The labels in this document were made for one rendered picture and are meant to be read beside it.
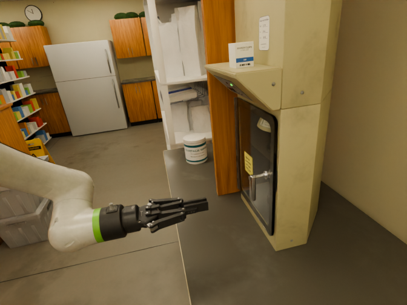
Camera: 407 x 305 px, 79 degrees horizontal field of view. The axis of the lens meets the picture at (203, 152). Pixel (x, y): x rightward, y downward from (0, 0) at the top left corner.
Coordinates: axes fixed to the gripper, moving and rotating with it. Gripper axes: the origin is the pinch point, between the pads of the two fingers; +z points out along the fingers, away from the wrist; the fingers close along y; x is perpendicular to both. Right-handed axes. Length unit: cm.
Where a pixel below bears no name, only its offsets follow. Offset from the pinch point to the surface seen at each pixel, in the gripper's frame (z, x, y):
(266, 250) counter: 20.9, 20.0, -4.3
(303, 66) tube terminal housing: 28.5, -36.6, -4.3
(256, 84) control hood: 16.7, -33.9, -4.4
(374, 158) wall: 66, -1, 6
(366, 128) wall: 66, -10, 12
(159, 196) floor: -19, 119, 186
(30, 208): -129, 80, 148
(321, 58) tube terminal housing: 33, -38, -4
